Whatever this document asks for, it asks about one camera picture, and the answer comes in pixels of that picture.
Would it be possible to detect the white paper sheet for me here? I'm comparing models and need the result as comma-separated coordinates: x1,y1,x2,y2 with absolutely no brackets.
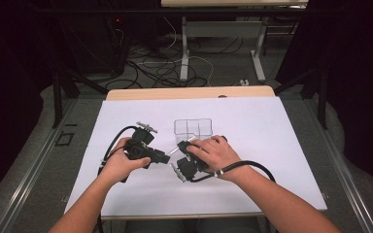
63,96,328,217

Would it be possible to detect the hand-held gripper black cable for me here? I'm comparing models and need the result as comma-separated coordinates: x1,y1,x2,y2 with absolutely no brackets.
97,125,139,178
188,160,277,184

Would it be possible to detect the black computer tower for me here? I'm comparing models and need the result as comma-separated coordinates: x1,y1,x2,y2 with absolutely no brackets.
59,14,128,78

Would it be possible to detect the person's right hand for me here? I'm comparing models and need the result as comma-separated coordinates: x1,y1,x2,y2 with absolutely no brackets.
186,135,243,180

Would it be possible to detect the left hand-held gripper black cable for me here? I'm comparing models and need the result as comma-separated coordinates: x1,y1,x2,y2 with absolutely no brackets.
97,125,139,178

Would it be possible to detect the tangle of floor cables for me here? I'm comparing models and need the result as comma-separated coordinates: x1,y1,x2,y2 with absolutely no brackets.
105,33,245,90

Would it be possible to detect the white frame desk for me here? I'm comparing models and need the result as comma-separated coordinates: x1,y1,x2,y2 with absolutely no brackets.
159,0,310,83

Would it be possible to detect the aluminium floor rail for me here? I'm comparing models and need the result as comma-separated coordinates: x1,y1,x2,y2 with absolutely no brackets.
0,98,80,233
305,98,371,233

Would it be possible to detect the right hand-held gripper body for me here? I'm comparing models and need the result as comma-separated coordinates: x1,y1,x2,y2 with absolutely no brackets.
170,154,209,183

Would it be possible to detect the thin white stick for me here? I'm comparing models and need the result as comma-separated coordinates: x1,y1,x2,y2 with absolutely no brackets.
166,135,197,156

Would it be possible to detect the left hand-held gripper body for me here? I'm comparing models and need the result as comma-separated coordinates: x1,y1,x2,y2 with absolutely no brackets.
123,120,159,160

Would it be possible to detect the clear acrylic divided container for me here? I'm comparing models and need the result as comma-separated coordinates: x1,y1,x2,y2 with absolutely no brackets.
173,117,214,146

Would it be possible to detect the person's left hand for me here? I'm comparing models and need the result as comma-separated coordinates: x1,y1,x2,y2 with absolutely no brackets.
101,137,152,184

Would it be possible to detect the black metal stand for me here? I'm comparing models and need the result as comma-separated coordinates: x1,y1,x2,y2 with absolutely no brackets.
273,67,330,131
51,68,110,129

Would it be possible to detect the right hand-held gripper black cable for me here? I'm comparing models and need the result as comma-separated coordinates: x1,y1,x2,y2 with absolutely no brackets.
188,160,277,184

